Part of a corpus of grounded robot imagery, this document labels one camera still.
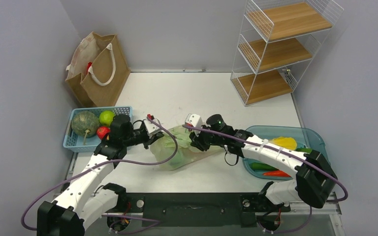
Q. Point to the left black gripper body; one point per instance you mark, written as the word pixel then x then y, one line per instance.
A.
pixel 137 136

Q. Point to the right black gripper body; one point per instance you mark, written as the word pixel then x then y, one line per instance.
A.
pixel 205 138

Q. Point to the green plastic grocery bag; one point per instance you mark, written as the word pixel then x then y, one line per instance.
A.
pixel 186 154

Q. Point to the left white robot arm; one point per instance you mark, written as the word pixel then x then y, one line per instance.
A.
pixel 74 210

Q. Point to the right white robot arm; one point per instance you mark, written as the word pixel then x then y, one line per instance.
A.
pixel 312 177

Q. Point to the red apple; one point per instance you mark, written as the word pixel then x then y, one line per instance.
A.
pixel 102 131

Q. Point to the green lime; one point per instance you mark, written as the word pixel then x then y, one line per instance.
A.
pixel 106 118

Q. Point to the light blue plastic basket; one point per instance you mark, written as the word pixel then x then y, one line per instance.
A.
pixel 74 142

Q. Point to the brown jute tote bag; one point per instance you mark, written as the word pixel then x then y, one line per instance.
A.
pixel 98 71

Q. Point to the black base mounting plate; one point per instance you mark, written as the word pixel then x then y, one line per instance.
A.
pixel 199 209

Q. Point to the yellow napa cabbage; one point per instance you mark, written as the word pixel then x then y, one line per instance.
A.
pixel 285 142

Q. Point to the teal plastic tray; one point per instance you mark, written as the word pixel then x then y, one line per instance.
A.
pixel 305 138

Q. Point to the green bell pepper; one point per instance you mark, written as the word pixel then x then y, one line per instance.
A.
pixel 304 149

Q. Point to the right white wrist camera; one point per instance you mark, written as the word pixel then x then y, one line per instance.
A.
pixel 194 120

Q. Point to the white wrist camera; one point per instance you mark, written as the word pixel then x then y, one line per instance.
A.
pixel 152 126
pixel 194 120

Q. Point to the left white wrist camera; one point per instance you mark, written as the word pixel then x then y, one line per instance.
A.
pixel 152 126

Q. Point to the white wire wooden shelf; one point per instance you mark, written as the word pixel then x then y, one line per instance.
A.
pixel 277 42

